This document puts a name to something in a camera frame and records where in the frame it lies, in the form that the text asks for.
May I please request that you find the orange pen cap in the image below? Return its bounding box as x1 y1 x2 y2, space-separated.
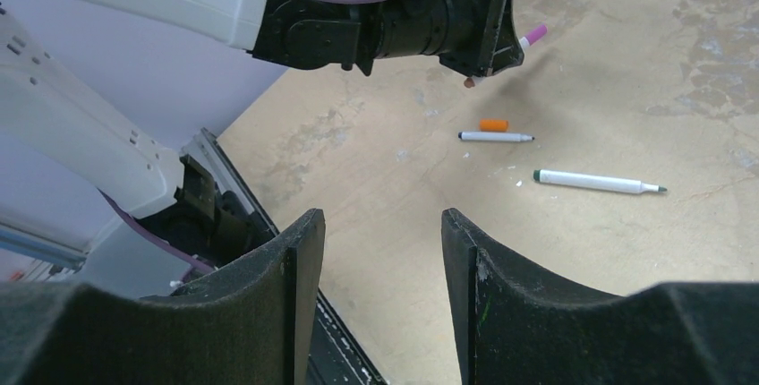
479 119 509 133

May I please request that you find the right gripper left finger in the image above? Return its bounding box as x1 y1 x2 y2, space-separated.
1 209 325 384

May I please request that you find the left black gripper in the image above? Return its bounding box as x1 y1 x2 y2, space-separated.
439 0 524 78

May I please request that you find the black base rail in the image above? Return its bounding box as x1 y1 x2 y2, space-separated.
183 128 386 384

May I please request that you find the pink pen cap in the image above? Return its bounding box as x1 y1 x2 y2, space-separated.
520 24 548 47

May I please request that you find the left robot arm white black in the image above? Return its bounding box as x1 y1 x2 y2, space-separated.
1 0 525 272

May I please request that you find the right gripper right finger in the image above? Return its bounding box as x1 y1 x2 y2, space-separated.
441 209 758 384

